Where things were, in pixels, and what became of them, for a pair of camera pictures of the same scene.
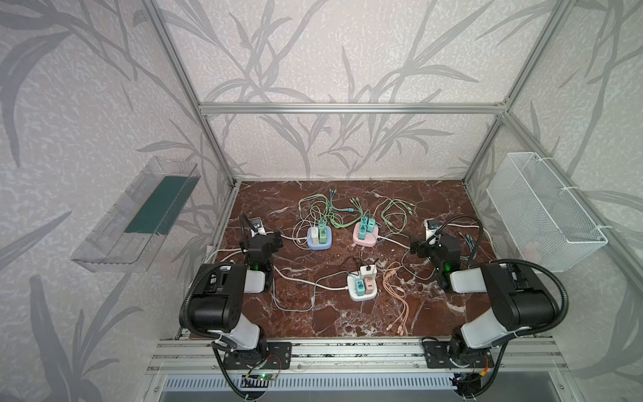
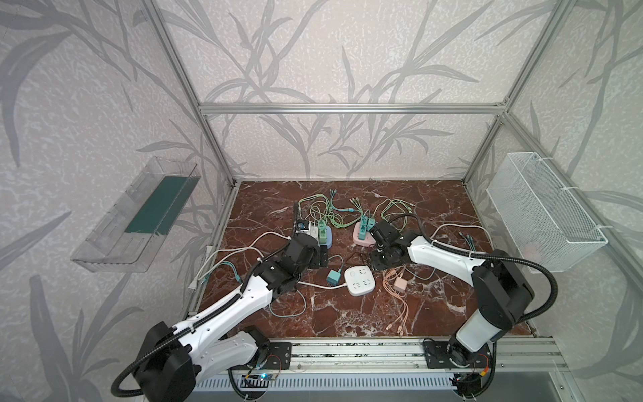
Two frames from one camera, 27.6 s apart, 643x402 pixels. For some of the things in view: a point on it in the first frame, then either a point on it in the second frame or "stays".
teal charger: (360, 287) to (333, 277)
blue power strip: (320, 246) stays
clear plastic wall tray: (127, 236) stays
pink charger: (369, 286) to (400, 284)
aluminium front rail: (179, 355) stays
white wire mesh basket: (546, 224) stays
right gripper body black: (422, 246) to (378, 240)
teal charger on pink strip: (367, 224) stays
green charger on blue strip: (322, 234) stays
